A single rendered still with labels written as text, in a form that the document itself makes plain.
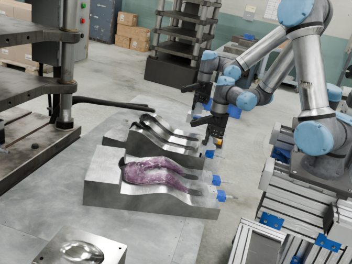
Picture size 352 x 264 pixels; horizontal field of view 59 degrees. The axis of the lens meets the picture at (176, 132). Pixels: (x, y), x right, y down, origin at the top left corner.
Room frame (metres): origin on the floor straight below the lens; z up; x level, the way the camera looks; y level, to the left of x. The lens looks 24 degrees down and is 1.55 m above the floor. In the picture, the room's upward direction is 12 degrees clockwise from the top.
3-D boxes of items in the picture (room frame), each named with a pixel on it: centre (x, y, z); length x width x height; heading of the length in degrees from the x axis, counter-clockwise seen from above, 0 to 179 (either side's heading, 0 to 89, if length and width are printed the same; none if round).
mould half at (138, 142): (1.41, 0.07, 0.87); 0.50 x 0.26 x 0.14; 81
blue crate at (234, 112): (4.62, -0.63, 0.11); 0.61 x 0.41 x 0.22; 78
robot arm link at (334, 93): (1.55, -0.71, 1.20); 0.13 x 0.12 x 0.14; 6
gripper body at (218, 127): (1.30, -0.17, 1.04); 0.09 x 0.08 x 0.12; 81
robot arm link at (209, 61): (1.61, -0.09, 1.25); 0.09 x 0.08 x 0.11; 96
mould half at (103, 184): (1.04, 0.04, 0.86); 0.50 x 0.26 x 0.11; 98
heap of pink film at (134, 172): (1.05, 0.04, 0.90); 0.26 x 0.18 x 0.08; 98
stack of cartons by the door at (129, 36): (8.06, 1.56, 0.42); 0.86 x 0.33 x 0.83; 78
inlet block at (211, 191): (1.03, -0.23, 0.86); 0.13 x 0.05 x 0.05; 98
